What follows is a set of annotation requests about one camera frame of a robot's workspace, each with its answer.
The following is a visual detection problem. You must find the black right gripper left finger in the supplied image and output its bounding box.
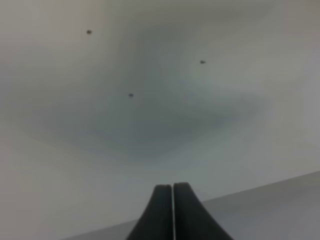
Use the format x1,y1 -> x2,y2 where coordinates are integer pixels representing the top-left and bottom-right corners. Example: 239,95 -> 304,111
127,184 -> 173,240

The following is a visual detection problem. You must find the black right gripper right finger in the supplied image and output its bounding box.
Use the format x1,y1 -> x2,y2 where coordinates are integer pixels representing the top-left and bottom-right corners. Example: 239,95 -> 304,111
173,182 -> 233,240

